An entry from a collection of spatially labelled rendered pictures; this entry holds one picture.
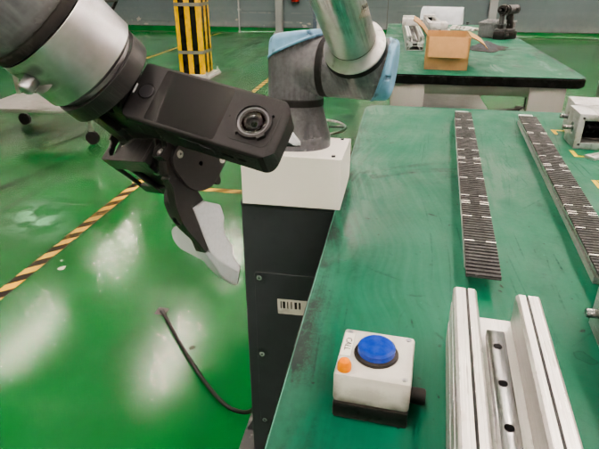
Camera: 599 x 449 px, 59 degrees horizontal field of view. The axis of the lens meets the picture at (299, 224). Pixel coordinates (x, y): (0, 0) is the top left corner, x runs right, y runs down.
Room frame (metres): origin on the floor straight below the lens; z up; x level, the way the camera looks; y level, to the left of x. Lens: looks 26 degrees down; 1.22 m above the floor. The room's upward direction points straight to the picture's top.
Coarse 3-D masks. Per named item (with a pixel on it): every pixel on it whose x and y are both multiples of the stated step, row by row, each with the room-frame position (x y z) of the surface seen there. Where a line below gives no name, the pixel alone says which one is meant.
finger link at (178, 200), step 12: (168, 180) 0.37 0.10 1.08; (180, 180) 0.37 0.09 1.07; (168, 192) 0.37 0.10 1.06; (180, 192) 0.37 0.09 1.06; (192, 192) 0.38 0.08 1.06; (168, 204) 0.37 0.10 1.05; (180, 204) 0.37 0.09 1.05; (192, 204) 0.38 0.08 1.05; (180, 216) 0.36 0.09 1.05; (192, 216) 0.37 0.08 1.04; (180, 228) 0.37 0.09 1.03; (192, 228) 0.37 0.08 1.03; (192, 240) 0.37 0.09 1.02; (204, 240) 0.38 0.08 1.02; (204, 252) 0.38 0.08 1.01
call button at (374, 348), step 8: (368, 336) 0.47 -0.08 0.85; (376, 336) 0.47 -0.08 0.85; (360, 344) 0.45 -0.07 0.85; (368, 344) 0.45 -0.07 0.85; (376, 344) 0.45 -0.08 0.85; (384, 344) 0.45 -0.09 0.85; (392, 344) 0.45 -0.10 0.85; (360, 352) 0.45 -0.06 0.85; (368, 352) 0.44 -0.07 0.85; (376, 352) 0.44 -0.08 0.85; (384, 352) 0.44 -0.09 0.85; (392, 352) 0.44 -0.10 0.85; (368, 360) 0.44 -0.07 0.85; (376, 360) 0.43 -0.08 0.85; (384, 360) 0.43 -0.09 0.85
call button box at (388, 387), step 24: (360, 336) 0.49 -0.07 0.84; (384, 336) 0.49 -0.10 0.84; (360, 360) 0.44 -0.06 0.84; (408, 360) 0.44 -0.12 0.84; (336, 384) 0.42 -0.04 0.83; (360, 384) 0.42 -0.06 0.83; (384, 384) 0.41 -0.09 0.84; (408, 384) 0.41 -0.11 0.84; (336, 408) 0.42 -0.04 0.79; (360, 408) 0.42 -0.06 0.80; (384, 408) 0.41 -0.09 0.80; (408, 408) 0.41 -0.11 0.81
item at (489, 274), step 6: (468, 270) 0.68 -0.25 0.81; (474, 270) 0.68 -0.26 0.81; (480, 270) 0.68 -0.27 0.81; (486, 270) 0.68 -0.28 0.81; (468, 276) 0.67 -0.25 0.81; (474, 276) 0.67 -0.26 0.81; (480, 276) 0.67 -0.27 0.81; (486, 276) 0.67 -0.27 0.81; (492, 276) 0.66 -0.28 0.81; (498, 276) 0.66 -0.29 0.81
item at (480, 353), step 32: (480, 320) 0.54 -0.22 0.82; (512, 320) 0.53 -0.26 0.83; (544, 320) 0.48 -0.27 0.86; (448, 352) 0.49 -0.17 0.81; (480, 352) 0.43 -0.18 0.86; (512, 352) 0.48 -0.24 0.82; (544, 352) 0.43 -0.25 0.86; (448, 384) 0.44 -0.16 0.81; (480, 384) 0.38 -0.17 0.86; (512, 384) 0.41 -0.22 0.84; (544, 384) 0.38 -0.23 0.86; (448, 416) 0.40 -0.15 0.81; (480, 416) 0.34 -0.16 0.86; (512, 416) 0.37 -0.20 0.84; (544, 416) 0.34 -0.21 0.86; (448, 448) 0.36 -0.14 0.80; (480, 448) 0.31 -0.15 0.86; (512, 448) 0.33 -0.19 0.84; (544, 448) 0.32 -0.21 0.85; (576, 448) 0.31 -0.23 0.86
